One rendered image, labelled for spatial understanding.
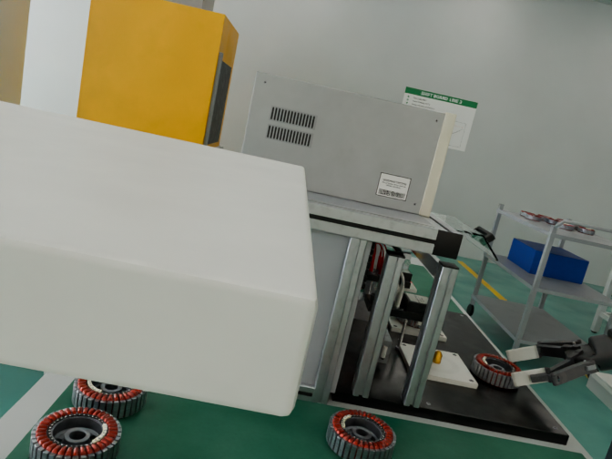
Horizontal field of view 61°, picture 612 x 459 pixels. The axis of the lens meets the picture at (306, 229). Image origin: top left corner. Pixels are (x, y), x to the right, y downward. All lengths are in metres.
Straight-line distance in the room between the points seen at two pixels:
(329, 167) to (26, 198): 0.86
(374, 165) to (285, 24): 5.54
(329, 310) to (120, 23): 4.14
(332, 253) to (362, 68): 5.63
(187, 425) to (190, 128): 3.93
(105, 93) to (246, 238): 4.70
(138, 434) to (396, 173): 0.64
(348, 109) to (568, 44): 6.29
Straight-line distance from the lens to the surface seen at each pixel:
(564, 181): 7.26
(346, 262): 0.91
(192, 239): 0.16
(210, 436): 0.87
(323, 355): 0.97
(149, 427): 0.87
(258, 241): 0.17
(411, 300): 1.16
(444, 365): 1.25
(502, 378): 1.26
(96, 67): 4.89
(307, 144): 1.01
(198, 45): 4.68
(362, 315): 1.40
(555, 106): 7.13
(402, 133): 1.03
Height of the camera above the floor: 1.25
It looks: 12 degrees down
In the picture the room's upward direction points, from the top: 13 degrees clockwise
